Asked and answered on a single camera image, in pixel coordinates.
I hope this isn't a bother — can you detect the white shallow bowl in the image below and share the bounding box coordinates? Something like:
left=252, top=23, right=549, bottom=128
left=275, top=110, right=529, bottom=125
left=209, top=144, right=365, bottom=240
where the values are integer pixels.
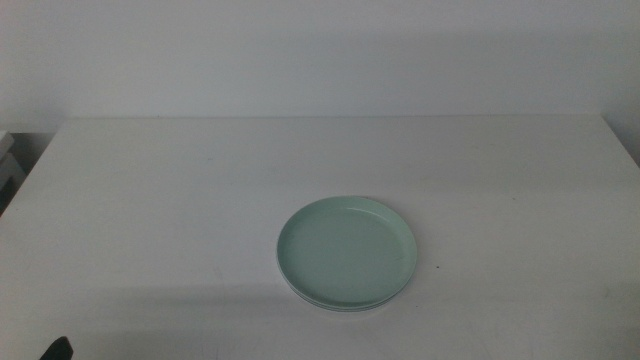
left=287, top=285, right=404, bottom=314

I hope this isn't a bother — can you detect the grey shallow bowl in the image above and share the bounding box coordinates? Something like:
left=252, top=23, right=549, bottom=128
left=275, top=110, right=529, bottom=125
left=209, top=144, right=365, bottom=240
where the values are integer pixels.
left=282, top=279, right=409, bottom=311

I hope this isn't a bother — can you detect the mint green shallow bowl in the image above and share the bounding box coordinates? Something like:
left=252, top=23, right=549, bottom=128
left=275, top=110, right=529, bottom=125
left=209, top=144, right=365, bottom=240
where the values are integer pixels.
left=275, top=194, right=419, bottom=308

